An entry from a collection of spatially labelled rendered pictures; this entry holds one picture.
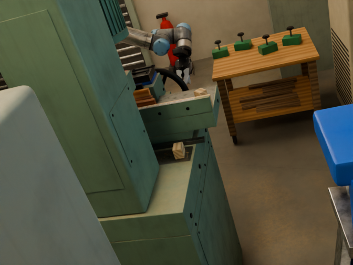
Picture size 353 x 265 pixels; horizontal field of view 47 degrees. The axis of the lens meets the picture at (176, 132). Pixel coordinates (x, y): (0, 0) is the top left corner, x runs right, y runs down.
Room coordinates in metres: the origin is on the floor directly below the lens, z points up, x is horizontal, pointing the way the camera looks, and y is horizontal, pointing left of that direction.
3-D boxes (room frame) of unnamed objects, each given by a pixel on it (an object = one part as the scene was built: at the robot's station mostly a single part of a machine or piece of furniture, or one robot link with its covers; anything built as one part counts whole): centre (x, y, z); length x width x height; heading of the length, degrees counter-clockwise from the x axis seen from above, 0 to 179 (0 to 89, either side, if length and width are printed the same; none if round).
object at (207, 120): (1.43, 0.10, 0.87); 0.61 x 0.30 x 0.06; 72
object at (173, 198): (1.21, 0.17, 0.76); 0.57 x 0.45 x 0.09; 162
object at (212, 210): (1.21, 0.17, 0.35); 0.58 x 0.45 x 0.71; 162
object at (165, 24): (4.18, -0.24, 0.30); 0.19 x 0.18 x 0.60; 165
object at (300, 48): (2.53, -0.71, 0.32); 0.66 x 0.57 x 0.64; 74
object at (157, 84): (1.51, 0.08, 0.91); 0.15 x 0.14 x 0.09; 72
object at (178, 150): (1.15, 0.01, 0.82); 0.04 x 0.03 x 0.04; 165
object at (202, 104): (1.29, 0.15, 0.93); 0.60 x 0.02 x 0.06; 72
